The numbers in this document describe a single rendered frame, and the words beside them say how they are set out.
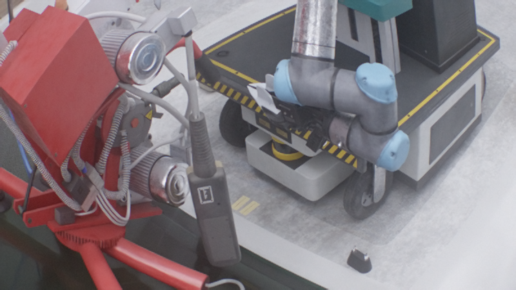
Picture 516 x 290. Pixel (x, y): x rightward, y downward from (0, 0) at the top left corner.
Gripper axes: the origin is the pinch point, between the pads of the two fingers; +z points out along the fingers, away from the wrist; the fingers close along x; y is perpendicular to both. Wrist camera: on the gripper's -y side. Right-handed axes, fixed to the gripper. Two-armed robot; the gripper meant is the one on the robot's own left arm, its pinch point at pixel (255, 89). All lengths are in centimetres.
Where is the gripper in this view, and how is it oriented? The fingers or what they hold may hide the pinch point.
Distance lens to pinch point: 171.3
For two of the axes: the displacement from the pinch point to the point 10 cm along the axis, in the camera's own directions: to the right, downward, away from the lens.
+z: -7.5, -3.6, 5.6
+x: -6.1, 7.2, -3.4
